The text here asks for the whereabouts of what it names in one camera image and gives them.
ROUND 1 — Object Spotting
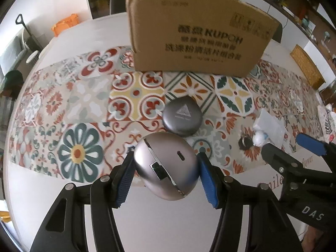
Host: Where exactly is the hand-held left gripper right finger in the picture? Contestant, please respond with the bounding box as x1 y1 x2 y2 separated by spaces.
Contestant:
197 152 301 252

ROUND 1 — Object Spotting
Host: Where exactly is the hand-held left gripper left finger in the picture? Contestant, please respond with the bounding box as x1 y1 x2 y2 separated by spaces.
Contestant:
30 152 137 252

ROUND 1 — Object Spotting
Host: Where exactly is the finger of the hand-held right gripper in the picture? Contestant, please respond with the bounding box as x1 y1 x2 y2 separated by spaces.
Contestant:
295 133 336 161
261 143 317 181

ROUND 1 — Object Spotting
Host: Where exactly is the silver computer mouse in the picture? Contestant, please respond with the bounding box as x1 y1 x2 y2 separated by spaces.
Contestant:
133 132 199 201

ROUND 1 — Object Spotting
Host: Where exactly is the brown cardboard box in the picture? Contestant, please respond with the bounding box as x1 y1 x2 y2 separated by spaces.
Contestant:
125 0 279 77

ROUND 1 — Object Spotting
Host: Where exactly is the white ball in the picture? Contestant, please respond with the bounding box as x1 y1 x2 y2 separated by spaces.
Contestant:
253 131 268 147

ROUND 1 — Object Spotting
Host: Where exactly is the clear plastic bag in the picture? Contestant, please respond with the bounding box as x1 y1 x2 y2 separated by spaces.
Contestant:
253 108 286 148

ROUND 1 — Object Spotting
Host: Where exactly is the grey round case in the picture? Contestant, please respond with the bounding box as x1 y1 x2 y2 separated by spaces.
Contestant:
162 96 203 138

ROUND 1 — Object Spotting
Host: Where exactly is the patterned tile table mat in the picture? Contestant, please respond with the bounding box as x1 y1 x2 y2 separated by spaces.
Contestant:
10 45 332 184

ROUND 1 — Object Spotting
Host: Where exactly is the woven wicker basket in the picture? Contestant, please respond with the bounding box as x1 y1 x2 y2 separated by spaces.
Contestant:
290 44 326 90

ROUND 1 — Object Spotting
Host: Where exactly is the dark grey dining chair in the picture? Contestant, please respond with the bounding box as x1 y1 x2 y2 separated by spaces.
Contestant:
110 0 128 15
273 22 284 43

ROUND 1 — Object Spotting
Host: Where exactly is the orange plastic basket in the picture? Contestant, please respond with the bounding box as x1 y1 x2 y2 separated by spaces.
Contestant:
51 14 79 38

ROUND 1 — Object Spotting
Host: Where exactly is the grey sofa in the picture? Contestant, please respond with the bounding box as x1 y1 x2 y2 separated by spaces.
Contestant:
0 35 30 72

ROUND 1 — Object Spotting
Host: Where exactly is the black upright vacuum cleaner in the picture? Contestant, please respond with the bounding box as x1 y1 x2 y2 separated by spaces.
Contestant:
15 14 43 51

